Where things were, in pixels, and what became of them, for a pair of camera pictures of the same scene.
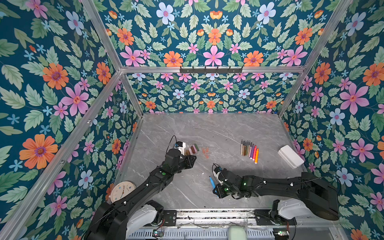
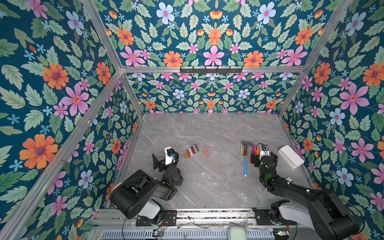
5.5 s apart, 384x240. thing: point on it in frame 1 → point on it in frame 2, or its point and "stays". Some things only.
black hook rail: (211, 70) stays
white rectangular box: (288, 155) stays
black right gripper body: (223, 191) → (257, 163)
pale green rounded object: (237, 232) stays
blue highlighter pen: (212, 182) → (245, 167)
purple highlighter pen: (252, 150) stays
